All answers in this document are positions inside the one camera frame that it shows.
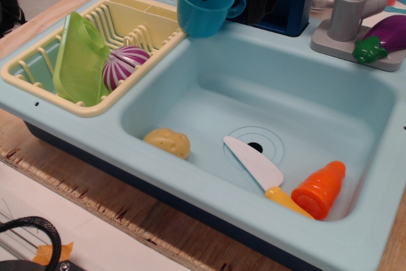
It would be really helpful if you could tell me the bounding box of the grey toy faucet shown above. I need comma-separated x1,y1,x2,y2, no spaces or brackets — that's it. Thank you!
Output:
310,0,387,63

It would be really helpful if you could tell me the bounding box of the orange tape piece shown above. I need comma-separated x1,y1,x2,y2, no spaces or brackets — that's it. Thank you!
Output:
32,242,74,266

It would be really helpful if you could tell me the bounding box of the purple white toy onion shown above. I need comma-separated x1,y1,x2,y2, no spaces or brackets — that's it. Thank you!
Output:
102,45,150,91

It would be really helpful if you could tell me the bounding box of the pale yellow drying rack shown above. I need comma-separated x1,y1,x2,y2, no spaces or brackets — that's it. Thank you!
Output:
1,0,186,117

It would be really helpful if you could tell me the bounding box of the teal plastic cup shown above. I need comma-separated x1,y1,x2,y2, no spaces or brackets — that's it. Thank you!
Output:
177,0,247,37

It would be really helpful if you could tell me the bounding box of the orange toy carrot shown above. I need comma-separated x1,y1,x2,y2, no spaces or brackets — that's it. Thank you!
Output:
291,161,346,220

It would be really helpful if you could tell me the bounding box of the black bag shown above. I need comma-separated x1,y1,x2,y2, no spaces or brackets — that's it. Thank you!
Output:
1,0,27,38

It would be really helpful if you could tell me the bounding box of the teal plastic utensil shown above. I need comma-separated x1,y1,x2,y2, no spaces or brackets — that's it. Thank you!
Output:
384,6,406,15

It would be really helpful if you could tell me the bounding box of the purple toy eggplant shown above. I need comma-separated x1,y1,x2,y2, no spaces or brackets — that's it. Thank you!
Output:
352,15,405,63

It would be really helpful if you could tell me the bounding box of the white toy knife yellow handle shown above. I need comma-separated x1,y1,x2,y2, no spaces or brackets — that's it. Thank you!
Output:
223,136,314,220

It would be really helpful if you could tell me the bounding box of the green plastic plate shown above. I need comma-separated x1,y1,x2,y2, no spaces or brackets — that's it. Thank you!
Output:
53,11,110,107

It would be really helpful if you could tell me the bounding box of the light blue toy sink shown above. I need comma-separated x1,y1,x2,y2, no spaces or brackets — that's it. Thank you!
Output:
1,0,405,270

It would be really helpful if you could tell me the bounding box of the black braided cable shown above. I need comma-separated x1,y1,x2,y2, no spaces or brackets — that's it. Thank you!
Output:
0,216,62,267

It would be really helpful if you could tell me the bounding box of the yellow toy potato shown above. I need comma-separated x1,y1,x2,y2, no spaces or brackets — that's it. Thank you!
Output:
143,128,191,159

